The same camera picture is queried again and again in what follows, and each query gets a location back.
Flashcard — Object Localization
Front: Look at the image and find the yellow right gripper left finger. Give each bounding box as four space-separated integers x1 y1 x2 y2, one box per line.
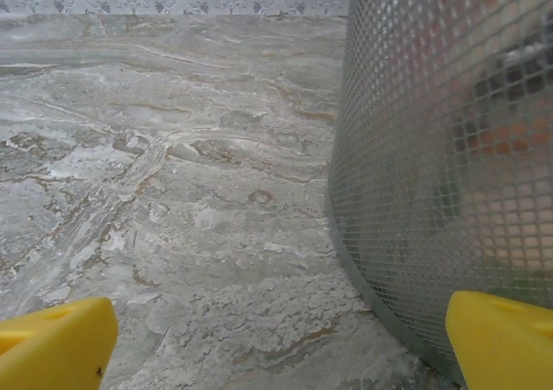
0 297 118 390

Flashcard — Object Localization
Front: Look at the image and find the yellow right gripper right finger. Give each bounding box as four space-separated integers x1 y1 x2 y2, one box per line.
445 290 553 390

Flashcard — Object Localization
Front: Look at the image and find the grey mesh bin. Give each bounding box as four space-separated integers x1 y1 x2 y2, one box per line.
326 0 553 385

